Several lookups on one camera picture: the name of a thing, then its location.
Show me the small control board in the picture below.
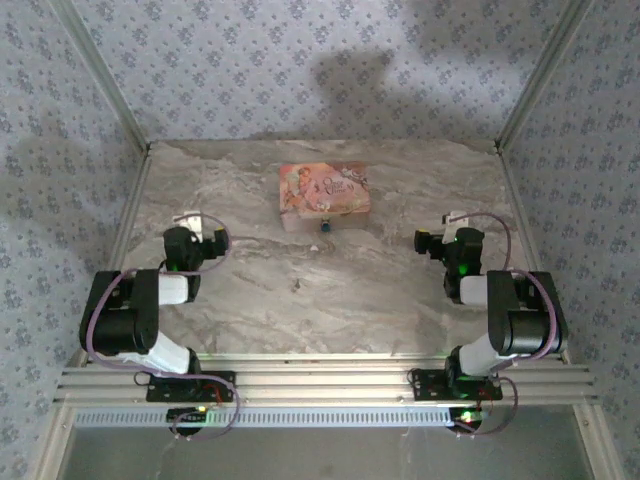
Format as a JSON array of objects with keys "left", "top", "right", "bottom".
[
  {"left": 166, "top": 406, "right": 210, "bottom": 424},
  {"left": 448, "top": 406, "right": 490, "bottom": 427}
]

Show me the aluminium extrusion base beam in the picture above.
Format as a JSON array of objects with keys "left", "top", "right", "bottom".
[{"left": 53, "top": 352, "right": 600, "bottom": 405}]

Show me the grey slotted cable duct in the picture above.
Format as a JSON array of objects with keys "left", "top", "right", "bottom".
[{"left": 73, "top": 404, "right": 484, "bottom": 430}]

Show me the aluminium frame leg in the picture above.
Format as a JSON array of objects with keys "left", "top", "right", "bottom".
[
  {"left": 573, "top": 402, "right": 617, "bottom": 480},
  {"left": 37, "top": 404, "right": 76, "bottom": 480}
]

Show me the aluminium table side rail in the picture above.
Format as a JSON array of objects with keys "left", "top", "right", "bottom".
[
  {"left": 497, "top": 147, "right": 571, "bottom": 364},
  {"left": 62, "top": 147, "right": 154, "bottom": 366}
]

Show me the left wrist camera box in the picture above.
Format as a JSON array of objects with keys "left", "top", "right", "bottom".
[{"left": 173, "top": 211, "right": 205, "bottom": 242}]

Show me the aluminium corner post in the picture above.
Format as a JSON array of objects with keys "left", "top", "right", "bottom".
[
  {"left": 47, "top": 0, "right": 153, "bottom": 154},
  {"left": 494, "top": 0, "right": 596, "bottom": 154}
]

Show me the purple cable loop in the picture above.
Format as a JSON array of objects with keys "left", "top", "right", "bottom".
[
  {"left": 453, "top": 375, "right": 520, "bottom": 442},
  {"left": 169, "top": 372, "right": 242, "bottom": 442}
]

